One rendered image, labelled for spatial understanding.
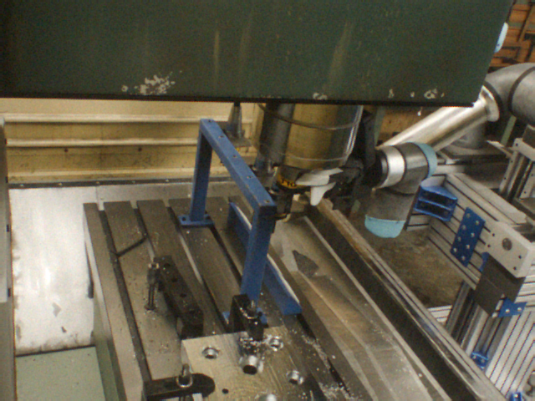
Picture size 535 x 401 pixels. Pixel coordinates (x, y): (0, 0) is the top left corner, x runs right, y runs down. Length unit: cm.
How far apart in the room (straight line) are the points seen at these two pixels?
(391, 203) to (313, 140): 35
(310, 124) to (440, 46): 20
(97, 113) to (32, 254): 47
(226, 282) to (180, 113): 67
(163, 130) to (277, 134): 115
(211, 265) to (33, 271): 54
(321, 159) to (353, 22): 21
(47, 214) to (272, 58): 134
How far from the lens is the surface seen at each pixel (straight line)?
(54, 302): 178
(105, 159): 197
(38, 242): 187
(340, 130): 83
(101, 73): 65
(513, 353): 233
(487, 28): 85
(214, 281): 152
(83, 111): 189
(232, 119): 154
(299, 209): 126
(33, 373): 168
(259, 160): 136
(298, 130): 82
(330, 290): 191
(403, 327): 184
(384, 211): 115
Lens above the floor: 182
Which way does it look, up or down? 29 degrees down
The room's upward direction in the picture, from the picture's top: 11 degrees clockwise
